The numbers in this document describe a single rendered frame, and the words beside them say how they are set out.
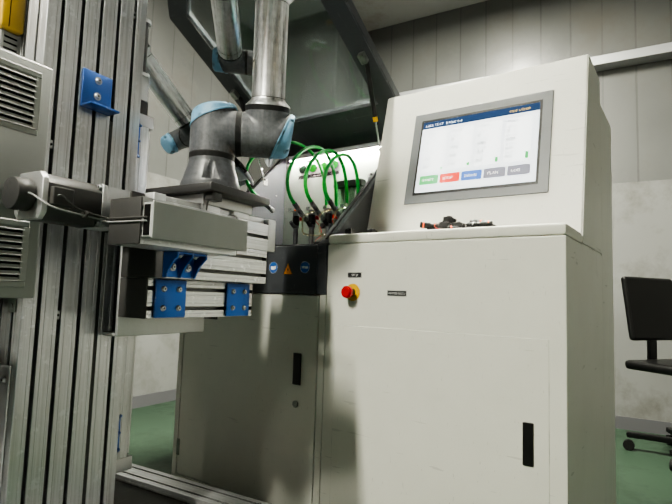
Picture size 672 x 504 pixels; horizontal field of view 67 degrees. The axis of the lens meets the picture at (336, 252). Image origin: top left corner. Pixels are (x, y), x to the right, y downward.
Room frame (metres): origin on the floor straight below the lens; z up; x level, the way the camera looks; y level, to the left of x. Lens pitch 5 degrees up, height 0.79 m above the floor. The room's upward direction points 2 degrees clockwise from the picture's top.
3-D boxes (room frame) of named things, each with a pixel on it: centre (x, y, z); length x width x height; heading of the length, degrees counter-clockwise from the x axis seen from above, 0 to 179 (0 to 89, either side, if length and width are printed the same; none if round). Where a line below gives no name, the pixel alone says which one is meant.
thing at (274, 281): (1.82, 0.30, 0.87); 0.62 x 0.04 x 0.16; 55
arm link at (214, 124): (1.29, 0.32, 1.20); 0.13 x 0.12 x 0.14; 97
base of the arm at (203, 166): (1.29, 0.33, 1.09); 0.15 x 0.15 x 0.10
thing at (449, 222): (1.47, -0.35, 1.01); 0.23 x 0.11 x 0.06; 55
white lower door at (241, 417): (1.81, 0.31, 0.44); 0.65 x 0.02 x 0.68; 55
